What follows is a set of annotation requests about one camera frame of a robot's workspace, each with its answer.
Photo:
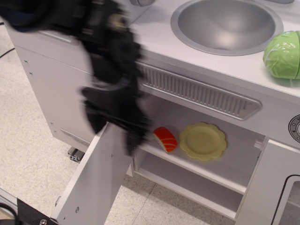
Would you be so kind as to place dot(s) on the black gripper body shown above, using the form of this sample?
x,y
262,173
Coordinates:
x,y
117,103

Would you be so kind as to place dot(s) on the silver faucet base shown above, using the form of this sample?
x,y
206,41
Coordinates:
x,y
142,3

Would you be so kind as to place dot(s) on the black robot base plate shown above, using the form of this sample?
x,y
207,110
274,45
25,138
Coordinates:
x,y
30,216

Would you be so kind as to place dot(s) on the grey vent panel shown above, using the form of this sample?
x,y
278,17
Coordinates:
x,y
199,93

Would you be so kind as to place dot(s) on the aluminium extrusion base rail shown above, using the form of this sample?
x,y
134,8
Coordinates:
x,y
75,154

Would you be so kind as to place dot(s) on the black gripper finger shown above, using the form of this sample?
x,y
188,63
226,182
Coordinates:
x,y
95,119
133,139

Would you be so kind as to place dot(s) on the green toy cabbage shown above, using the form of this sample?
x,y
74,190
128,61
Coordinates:
x,y
282,55

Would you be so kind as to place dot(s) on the yellow scalloped toy plate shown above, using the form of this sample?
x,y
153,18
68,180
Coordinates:
x,y
202,141

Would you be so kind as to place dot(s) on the silver round sink basin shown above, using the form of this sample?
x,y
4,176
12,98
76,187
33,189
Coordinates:
x,y
226,27

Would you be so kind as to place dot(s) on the white cabinet door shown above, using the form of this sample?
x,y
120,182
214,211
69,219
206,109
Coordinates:
x,y
89,196

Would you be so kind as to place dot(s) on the black oven dial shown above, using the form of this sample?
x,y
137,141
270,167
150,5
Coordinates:
x,y
294,128

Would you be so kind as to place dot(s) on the orange salmon sushi toy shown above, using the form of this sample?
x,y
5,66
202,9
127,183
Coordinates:
x,y
165,139

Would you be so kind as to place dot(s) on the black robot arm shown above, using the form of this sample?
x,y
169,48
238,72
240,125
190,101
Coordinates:
x,y
101,26

